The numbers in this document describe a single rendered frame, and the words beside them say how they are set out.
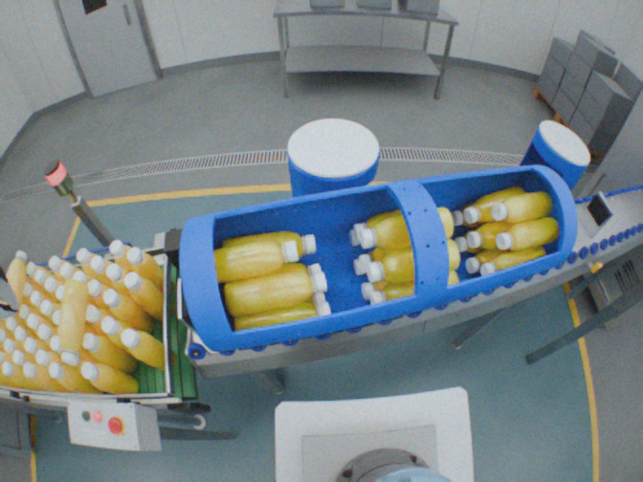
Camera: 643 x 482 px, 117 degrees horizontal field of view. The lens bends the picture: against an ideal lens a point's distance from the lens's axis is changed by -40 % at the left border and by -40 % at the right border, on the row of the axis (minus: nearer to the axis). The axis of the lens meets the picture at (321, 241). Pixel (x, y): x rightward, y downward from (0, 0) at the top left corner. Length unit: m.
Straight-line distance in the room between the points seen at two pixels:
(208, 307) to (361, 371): 1.26
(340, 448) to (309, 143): 0.82
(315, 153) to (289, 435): 0.75
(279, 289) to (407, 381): 1.25
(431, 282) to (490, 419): 1.38
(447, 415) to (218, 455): 1.38
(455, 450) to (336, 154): 0.81
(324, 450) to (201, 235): 0.41
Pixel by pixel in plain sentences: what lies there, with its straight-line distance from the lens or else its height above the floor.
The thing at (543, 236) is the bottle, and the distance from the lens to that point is 0.85.
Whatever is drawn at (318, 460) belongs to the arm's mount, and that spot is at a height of 1.18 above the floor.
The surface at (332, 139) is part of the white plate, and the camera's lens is 1.03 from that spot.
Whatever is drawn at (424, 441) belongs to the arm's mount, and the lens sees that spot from 0.52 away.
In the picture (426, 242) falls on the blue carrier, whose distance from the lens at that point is 0.58.
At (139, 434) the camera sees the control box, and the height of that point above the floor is 1.09.
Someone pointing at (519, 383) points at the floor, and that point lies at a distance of 2.02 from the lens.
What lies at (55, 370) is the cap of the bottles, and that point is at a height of 1.09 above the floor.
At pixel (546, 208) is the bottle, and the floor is 1.16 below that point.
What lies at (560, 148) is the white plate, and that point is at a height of 1.04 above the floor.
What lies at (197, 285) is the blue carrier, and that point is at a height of 1.22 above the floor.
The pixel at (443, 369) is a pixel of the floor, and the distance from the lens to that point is 1.82.
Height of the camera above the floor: 1.68
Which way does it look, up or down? 57 degrees down
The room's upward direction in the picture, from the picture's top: 1 degrees counter-clockwise
